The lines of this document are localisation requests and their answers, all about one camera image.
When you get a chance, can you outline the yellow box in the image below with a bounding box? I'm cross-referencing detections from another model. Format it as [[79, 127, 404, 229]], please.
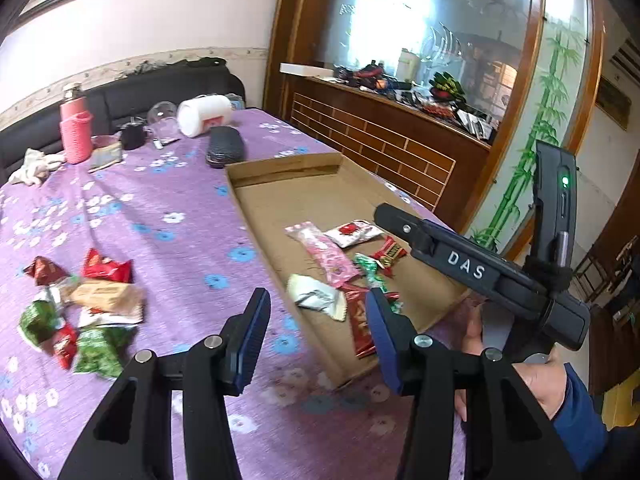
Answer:
[[602, 385, 640, 431]]

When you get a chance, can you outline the pink bottle with knitted sleeve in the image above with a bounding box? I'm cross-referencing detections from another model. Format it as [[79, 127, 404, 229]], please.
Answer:
[[59, 82, 95, 165]]

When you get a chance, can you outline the shallow cardboard box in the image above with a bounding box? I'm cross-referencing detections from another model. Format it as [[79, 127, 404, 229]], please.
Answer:
[[223, 152, 473, 388]]

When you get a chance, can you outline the white packet with red print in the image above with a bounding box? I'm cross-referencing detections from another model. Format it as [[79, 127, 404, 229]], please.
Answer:
[[325, 218, 383, 249]]

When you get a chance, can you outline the beige snack packet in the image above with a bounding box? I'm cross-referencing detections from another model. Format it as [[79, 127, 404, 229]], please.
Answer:
[[67, 280, 146, 323]]

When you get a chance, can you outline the black glasses case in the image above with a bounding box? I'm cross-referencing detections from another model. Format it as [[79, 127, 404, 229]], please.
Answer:
[[206, 126, 246, 169]]

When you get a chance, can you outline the large green snack packet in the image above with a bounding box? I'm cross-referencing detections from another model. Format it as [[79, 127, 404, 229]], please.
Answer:
[[74, 326, 138, 378]]

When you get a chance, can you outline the small red snack packet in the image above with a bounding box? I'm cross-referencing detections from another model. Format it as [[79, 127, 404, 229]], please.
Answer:
[[50, 324, 80, 370]]

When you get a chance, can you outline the green and black object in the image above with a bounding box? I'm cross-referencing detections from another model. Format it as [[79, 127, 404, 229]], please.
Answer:
[[430, 72, 466, 103]]

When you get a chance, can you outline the person's right hand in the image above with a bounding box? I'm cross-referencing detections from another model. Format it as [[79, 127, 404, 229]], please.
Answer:
[[460, 305, 568, 421]]

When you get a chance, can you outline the wood-framed glass partition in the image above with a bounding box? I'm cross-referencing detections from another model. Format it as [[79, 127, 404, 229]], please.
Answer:
[[262, 0, 608, 261]]

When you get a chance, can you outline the red yellow candy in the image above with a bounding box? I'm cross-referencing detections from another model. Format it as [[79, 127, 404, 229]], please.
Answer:
[[372, 237, 408, 278]]

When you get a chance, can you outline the dark wooden chair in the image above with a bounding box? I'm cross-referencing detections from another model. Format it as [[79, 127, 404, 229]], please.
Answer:
[[575, 235, 640, 396]]

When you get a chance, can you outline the large white plastic jar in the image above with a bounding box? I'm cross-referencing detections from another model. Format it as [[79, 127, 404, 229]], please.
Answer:
[[177, 94, 235, 137]]

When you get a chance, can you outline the pile of assorted clutter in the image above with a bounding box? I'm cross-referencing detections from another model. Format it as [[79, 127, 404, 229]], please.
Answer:
[[332, 60, 501, 141]]

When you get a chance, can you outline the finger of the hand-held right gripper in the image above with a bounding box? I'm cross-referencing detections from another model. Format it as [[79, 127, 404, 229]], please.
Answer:
[[374, 203, 436, 261]]

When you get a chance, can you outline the person's right forearm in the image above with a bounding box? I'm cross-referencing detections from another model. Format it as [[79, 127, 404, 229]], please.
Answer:
[[550, 362, 613, 480]]

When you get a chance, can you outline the long pink snack packet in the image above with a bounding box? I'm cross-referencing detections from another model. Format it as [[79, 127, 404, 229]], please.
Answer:
[[285, 220, 361, 288]]

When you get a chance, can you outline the framed wall plaque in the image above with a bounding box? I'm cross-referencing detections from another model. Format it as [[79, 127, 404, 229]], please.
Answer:
[[595, 75, 633, 131]]

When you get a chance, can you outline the small black jar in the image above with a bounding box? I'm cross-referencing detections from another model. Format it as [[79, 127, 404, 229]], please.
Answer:
[[120, 121, 149, 151]]

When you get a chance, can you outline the green candy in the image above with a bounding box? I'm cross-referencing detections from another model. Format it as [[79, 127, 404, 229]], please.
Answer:
[[352, 254, 388, 291], [380, 287, 406, 316]]

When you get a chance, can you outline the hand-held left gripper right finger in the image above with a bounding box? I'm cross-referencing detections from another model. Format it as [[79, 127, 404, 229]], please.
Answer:
[[366, 291, 581, 480]]

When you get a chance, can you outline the flat white box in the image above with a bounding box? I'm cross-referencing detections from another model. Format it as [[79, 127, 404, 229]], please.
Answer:
[[280, 62, 333, 78]]

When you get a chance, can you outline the silver white snack packet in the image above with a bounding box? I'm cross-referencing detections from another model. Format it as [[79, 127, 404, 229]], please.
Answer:
[[286, 274, 348, 322]]

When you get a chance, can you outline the crumpled white cloth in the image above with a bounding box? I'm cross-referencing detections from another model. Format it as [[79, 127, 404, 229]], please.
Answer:
[[7, 147, 66, 187]]

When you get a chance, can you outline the wooden lattice cabinet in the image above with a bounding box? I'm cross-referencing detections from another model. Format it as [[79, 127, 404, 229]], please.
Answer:
[[287, 72, 496, 233]]

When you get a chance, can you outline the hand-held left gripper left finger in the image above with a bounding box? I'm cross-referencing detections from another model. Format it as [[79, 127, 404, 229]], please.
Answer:
[[57, 287, 272, 480]]

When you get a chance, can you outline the purple floral tablecloth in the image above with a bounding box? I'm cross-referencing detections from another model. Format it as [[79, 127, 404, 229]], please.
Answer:
[[0, 107, 481, 480]]

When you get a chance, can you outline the dark clothing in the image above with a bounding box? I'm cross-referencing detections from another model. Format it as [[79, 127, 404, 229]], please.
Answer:
[[127, 57, 228, 76]]

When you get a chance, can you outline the clear glass cup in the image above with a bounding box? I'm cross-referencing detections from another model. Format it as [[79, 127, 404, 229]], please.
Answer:
[[149, 101, 181, 142]]

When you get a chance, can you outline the white red snack packet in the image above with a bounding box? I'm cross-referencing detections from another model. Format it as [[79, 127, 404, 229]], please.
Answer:
[[77, 307, 141, 331]]

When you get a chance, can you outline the dark red snack packet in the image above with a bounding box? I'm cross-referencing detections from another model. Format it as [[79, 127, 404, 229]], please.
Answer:
[[24, 256, 68, 287]]

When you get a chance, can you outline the black sofa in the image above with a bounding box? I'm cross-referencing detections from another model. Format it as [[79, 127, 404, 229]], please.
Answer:
[[0, 57, 246, 171]]

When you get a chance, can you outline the long red snack packet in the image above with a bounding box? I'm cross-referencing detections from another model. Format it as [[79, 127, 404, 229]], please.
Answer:
[[340, 282, 381, 361]]

